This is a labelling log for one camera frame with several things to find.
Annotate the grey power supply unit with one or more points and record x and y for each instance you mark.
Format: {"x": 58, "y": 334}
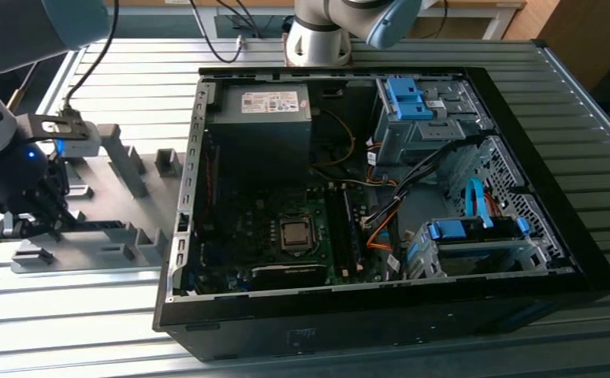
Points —
{"x": 263, "y": 141}

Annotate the black graphics card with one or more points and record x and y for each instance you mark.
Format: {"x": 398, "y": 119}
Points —
{"x": 289, "y": 275}

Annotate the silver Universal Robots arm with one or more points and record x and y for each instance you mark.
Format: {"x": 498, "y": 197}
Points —
{"x": 20, "y": 23}

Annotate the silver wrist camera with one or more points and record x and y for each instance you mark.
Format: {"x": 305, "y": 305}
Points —
{"x": 84, "y": 147}

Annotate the silver CPU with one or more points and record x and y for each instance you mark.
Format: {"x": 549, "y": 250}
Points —
{"x": 297, "y": 233}

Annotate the CPU socket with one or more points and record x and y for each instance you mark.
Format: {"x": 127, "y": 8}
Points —
{"x": 299, "y": 249}

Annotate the blue plastic latch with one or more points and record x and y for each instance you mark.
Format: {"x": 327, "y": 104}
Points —
{"x": 414, "y": 258}

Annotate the wooden cabinet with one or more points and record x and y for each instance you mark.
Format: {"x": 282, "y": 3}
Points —
{"x": 589, "y": 31}

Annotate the blue drive carrier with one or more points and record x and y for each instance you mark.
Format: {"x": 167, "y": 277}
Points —
{"x": 407, "y": 98}

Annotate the grey parts rack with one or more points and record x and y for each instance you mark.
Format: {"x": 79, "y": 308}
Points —
{"x": 115, "y": 204}

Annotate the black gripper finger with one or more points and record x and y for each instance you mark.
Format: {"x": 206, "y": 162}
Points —
{"x": 62, "y": 204}
{"x": 18, "y": 226}

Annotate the grey metal drive cage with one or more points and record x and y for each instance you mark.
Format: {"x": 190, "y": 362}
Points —
{"x": 431, "y": 138}
{"x": 483, "y": 247}

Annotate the black RAM slot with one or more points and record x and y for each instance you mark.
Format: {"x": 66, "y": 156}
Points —
{"x": 338, "y": 228}
{"x": 345, "y": 228}
{"x": 331, "y": 228}

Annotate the black camera bracket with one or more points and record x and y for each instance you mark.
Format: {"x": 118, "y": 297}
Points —
{"x": 28, "y": 126}

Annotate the white-framed wooden desk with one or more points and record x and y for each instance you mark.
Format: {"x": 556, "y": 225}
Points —
{"x": 500, "y": 21}

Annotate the green motherboard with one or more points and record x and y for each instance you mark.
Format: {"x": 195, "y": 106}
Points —
{"x": 242, "y": 240}

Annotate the black PC case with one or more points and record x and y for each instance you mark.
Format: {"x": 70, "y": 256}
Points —
{"x": 337, "y": 327}

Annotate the hard disk in blue carrier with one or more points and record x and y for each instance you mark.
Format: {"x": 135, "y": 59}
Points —
{"x": 447, "y": 229}

